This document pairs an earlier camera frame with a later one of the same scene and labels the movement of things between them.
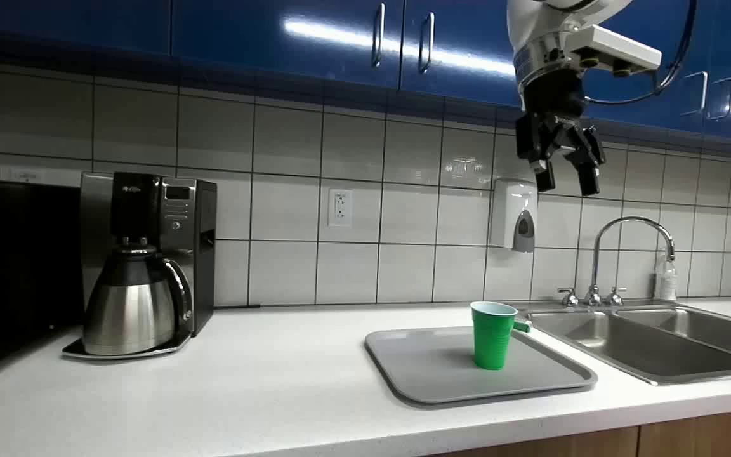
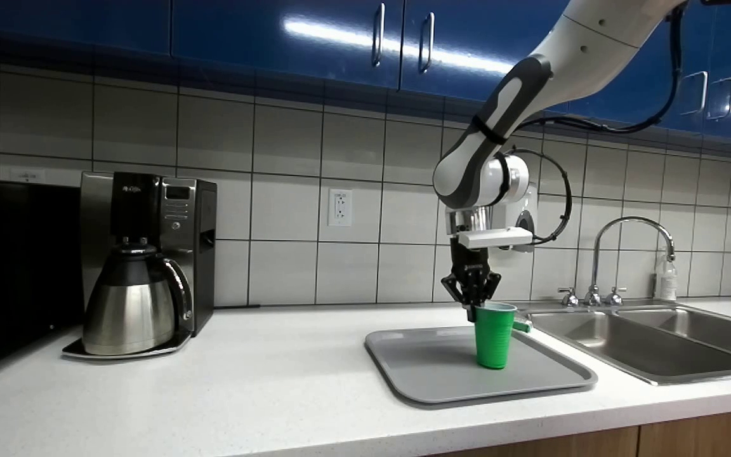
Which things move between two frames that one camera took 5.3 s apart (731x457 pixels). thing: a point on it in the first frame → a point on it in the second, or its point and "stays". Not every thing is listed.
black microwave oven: x=22 y=269 stays
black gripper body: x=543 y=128 → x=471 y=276
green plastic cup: x=492 y=327 stays
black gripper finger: x=543 y=176 → x=473 y=309
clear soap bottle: x=668 y=276 stays
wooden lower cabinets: x=729 y=435 stays
